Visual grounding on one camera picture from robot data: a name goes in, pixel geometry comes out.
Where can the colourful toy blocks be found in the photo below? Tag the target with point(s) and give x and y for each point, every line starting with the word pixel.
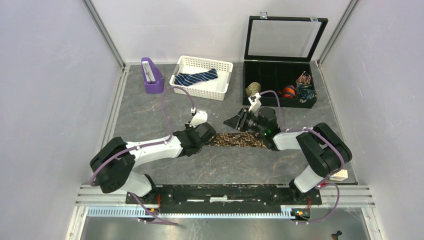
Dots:
pixel 338 177

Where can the navy striped tie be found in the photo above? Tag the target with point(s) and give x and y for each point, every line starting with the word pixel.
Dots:
pixel 186 79

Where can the brown floral tie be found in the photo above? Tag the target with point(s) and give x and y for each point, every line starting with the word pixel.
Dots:
pixel 237 139

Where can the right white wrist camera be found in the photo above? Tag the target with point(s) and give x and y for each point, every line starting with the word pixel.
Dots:
pixel 255 102

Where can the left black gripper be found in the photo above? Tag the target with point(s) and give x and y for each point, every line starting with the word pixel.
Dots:
pixel 187 130

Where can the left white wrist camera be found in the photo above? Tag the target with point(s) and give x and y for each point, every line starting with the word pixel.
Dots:
pixel 198 117

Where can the orange navy rolled tie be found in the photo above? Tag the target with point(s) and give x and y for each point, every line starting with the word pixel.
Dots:
pixel 288 91

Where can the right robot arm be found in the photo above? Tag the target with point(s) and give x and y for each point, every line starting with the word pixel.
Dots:
pixel 325 152

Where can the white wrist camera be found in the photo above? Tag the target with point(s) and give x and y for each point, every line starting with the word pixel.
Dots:
pixel 255 102
pixel 198 117

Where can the pink patterned tie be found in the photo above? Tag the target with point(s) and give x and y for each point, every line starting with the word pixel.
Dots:
pixel 304 79

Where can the olive rolled tie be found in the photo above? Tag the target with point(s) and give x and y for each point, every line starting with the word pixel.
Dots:
pixel 252 89

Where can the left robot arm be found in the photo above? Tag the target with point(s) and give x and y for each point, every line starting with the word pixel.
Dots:
pixel 113 166

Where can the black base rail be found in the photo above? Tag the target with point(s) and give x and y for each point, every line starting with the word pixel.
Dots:
pixel 228 198

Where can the black display case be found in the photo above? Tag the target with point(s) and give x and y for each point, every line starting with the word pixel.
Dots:
pixel 279 50

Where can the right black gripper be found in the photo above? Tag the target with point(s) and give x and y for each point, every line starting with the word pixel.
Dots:
pixel 233 122

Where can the teal patterned tie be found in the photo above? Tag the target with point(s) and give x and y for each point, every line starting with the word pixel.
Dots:
pixel 305 91

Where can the white plastic basket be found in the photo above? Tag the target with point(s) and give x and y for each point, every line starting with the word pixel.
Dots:
pixel 213 89

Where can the purple metronome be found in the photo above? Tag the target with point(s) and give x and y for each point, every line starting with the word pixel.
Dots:
pixel 152 77

